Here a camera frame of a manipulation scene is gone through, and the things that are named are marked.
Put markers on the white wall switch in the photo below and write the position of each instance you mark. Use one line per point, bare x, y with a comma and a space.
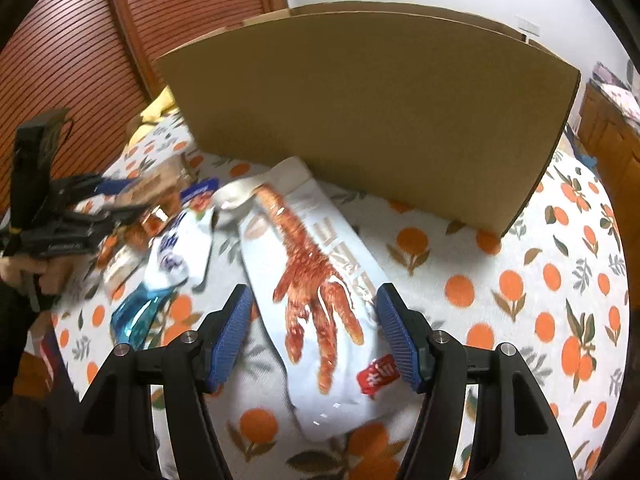
527, 26

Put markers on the brown cardboard box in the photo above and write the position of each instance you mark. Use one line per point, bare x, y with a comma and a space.
375, 110

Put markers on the orange fruit print blanket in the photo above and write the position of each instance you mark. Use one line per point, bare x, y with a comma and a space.
500, 320

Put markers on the folded floral cloth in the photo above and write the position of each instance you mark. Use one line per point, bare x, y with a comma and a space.
620, 92

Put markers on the blue plastic bag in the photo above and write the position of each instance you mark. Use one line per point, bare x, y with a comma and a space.
582, 152

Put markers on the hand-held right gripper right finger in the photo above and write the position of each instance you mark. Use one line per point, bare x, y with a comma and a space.
400, 340

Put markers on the gold foil snack packet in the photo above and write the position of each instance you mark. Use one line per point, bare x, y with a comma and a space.
147, 227

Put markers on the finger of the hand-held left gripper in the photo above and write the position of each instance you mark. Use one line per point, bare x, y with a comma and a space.
110, 220
110, 186

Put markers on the teal snack packet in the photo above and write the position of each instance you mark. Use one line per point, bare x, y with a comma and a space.
135, 315

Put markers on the yellow plush toy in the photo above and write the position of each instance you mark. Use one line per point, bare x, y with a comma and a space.
150, 115

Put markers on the white chicken feet snack packet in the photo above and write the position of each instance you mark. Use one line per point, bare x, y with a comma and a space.
310, 280

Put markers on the wooden louvered wardrobe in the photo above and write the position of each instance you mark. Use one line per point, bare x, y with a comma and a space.
75, 50

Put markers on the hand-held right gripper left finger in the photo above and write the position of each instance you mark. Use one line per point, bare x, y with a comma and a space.
230, 340

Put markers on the wooden sideboard cabinet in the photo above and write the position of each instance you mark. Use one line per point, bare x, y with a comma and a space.
612, 150

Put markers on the white blue print snack packet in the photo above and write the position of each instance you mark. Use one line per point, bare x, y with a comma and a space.
175, 255

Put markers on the white grey text snack packet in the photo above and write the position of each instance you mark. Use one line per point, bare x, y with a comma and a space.
120, 267

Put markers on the person's left hand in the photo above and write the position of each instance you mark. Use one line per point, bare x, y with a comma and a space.
45, 275

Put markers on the clear tray cracker packet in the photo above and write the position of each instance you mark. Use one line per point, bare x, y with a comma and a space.
155, 185

